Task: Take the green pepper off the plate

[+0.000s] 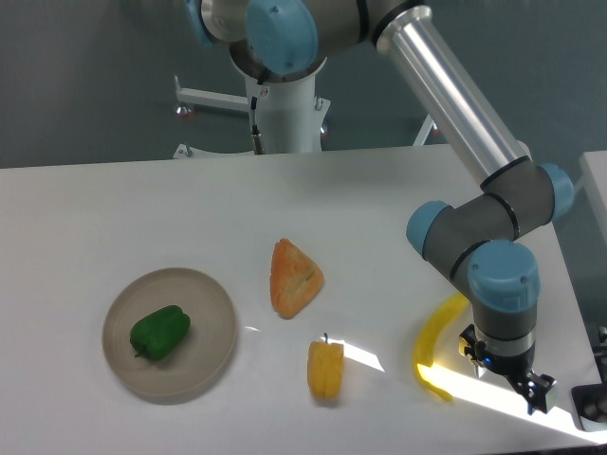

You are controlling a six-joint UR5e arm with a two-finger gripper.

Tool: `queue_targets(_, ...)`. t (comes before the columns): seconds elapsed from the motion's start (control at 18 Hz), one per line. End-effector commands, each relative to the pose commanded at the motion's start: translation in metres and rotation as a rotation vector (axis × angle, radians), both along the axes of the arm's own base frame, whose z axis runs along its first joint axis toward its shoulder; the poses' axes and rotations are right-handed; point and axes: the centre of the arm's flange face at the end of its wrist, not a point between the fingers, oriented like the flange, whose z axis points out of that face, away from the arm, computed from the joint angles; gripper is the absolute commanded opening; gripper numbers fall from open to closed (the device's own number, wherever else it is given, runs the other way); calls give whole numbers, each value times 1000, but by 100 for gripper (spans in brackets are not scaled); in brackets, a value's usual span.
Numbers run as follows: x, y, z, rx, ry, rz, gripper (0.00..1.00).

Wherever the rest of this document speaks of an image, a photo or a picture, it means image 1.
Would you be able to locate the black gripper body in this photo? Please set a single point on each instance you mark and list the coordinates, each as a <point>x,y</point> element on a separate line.
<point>515,366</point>

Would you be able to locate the white side table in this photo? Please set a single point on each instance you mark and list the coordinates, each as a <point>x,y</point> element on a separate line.
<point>593,182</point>

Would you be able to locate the yellow bell pepper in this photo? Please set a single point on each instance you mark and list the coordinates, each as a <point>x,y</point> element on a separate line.
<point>325,365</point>

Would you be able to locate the black device at table edge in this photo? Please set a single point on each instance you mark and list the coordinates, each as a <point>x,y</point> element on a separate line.
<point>590,399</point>

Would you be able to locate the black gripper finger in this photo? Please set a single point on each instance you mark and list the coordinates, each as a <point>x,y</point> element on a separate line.
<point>538,391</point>
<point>466,345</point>

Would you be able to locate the yellow banana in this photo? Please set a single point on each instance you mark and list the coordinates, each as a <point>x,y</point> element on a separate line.
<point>423,351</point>

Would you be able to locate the green bell pepper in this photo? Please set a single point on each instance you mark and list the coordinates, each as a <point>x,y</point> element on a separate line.
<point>158,334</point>

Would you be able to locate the beige round plate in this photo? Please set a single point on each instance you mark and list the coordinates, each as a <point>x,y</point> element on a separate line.
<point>198,361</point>

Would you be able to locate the orange triangular bread pastry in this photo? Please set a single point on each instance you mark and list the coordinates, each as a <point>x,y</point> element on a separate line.
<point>295,279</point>

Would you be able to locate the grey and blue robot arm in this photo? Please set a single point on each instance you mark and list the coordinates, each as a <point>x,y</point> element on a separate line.
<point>279,46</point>

